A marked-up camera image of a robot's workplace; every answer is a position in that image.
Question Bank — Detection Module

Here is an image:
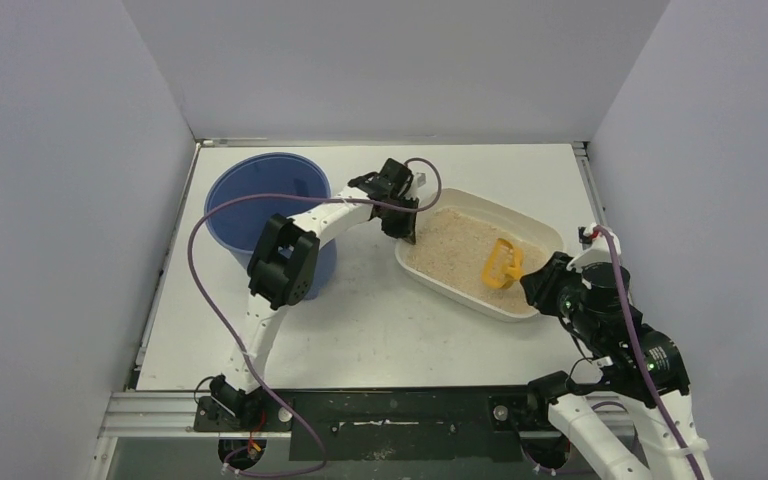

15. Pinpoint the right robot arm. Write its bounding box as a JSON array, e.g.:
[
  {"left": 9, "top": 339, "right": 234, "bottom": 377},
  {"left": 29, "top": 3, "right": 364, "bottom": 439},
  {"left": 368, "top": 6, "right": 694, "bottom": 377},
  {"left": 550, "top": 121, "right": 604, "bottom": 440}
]
[{"left": 519, "top": 252, "right": 712, "bottom": 479}]

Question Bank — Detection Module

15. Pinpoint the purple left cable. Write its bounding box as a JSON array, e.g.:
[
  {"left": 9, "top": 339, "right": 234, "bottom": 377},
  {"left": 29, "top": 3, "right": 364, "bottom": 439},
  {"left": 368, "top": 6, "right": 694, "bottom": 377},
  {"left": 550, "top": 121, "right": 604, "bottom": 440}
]
[{"left": 187, "top": 157, "right": 443, "bottom": 480}]

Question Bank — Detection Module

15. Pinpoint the white plastic litter tray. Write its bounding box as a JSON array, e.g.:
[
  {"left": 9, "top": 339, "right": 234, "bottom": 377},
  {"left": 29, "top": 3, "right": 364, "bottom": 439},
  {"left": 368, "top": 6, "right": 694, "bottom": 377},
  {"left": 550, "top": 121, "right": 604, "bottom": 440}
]
[{"left": 395, "top": 188, "right": 564, "bottom": 322}]

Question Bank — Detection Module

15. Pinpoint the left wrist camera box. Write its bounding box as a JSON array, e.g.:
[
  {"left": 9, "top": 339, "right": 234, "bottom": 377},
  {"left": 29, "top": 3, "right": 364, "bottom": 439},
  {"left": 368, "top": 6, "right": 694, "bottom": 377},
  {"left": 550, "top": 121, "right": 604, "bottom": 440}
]
[{"left": 411, "top": 172, "right": 426, "bottom": 188}]

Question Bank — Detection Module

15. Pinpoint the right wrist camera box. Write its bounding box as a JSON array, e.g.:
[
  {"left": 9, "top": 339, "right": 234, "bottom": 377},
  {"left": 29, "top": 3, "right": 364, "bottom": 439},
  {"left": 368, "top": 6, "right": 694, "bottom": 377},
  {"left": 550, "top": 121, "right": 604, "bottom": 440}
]
[{"left": 566, "top": 223, "right": 622, "bottom": 273}]

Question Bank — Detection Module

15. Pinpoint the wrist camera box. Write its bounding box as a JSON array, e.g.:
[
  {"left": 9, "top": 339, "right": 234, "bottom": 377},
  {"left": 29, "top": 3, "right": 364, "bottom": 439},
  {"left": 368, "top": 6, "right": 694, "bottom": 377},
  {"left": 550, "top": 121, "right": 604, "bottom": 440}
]
[
  {"left": 566, "top": 223, "right": 622, "bottom": 273},
  {"left": 411, "top": 172, "right": 426, "bottom": 188}
]

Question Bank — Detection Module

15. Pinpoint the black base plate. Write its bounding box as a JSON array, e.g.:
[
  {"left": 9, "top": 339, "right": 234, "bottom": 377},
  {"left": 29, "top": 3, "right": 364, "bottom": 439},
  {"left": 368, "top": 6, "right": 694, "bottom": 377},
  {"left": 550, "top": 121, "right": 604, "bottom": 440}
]
[{"left": 193, "top": 386, "right": 560, "bottom": 462}]

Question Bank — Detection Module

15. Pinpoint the beige cat litter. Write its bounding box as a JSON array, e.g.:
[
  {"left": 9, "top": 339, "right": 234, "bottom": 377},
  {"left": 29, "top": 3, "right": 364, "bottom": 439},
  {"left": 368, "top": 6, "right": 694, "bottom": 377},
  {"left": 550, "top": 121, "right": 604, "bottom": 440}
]
[{"left": 406, "top": 208, "right": 549, "bottom": 315}]

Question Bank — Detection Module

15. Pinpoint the purple cable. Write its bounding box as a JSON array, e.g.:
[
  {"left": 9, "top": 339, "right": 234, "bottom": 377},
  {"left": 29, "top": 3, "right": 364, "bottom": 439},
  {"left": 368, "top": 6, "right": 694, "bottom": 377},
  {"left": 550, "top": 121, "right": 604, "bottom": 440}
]
[
  {"left": 592, "top": 226, "right": 707, "bottom": 480},
  {"left": 187, "top": 157, "right": 443, "bottom": 480}
]

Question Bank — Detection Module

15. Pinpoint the blue plastic bucket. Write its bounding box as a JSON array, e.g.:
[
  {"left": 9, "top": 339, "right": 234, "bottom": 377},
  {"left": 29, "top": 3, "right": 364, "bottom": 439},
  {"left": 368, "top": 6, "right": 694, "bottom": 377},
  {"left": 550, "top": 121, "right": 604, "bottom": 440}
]
[{"left": 204, "top": 152, "right": 332, "bottom": 268}]

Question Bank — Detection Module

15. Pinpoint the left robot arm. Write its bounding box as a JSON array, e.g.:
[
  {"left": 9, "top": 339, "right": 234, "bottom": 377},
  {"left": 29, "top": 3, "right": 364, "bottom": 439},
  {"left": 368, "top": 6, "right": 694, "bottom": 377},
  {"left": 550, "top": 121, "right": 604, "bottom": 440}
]
[{"left": 193, "top": 159, "right": 424, "bottom": 429}]

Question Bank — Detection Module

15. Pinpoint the yellow slotted litter scoop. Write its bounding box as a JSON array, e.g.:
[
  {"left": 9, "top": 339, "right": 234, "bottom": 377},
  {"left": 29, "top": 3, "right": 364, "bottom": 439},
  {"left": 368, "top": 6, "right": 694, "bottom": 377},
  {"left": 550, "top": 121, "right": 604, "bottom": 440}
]
[{"left": 481, "top": 238, "right": 525, "bottom": 290}]

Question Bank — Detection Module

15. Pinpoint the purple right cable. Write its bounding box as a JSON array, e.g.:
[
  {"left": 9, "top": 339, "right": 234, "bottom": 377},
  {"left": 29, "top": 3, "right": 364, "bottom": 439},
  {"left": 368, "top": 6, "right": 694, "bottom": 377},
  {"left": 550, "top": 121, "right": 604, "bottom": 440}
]
[{"left": 592, "top": 226, "right": 707, "bottom": 480}]

